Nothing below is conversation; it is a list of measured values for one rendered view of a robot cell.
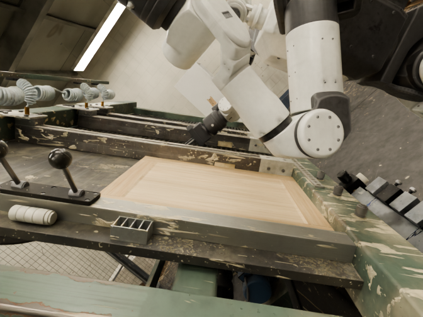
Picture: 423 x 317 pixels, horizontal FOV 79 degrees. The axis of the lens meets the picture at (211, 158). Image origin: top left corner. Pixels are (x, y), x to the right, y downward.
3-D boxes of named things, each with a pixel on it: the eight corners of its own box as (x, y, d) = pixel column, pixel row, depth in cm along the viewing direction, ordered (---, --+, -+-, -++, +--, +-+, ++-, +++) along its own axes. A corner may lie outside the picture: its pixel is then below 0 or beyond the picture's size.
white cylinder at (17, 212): (7, 222, 49) (48, 229, 49) (6, 208, 48) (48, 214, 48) (19, 215, 52) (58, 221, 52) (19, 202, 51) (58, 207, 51)
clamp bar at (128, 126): (271, 155, 139) (280, 110, 133) (56, 124, 141) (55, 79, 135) (268, 150, 148) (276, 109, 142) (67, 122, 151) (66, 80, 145)
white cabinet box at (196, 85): (277, 141, 475) (194, 61, 448) (254, 162, 492) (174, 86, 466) (273, 133, 532) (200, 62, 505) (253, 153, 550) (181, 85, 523)
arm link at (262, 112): (213, 99, 49) (275, 175, 51) (226, 83, 39) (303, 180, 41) (253, 65, 50) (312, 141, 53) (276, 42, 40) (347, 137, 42)
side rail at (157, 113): (252, 136, 233) (254, 124, 231) (133, 119, 236) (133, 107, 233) (252, 134, 241) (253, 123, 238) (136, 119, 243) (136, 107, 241)
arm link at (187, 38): (127, 35, 41) (184, 80, 45) (158, -25, 34) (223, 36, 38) (152, 7, 48) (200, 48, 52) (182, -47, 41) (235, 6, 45)
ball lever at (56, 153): (82, 205, 53) (62, 160, 43) (64, 203, 53) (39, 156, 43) (90, 191, 55) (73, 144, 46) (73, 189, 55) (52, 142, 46)
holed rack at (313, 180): (324, 188, 79) (325, 187, 79) (315, 187, 79) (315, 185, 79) (258, 124, 238) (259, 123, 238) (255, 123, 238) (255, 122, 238)
